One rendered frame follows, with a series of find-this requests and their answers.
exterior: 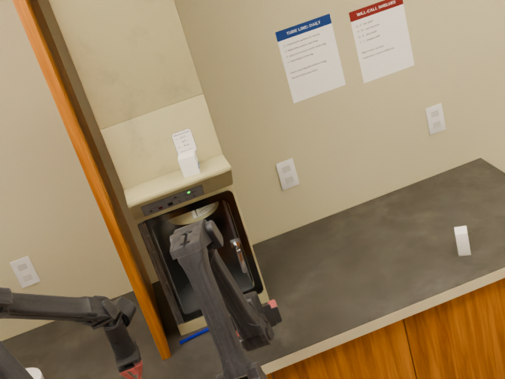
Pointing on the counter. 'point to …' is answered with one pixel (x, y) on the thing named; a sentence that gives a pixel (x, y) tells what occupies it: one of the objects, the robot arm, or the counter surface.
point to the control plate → (173, 200)
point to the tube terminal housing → (165, 156)
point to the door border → (161, 273)
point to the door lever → (240, 256)
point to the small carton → (188, 163)
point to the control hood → (179, 184)
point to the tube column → (127, 55)
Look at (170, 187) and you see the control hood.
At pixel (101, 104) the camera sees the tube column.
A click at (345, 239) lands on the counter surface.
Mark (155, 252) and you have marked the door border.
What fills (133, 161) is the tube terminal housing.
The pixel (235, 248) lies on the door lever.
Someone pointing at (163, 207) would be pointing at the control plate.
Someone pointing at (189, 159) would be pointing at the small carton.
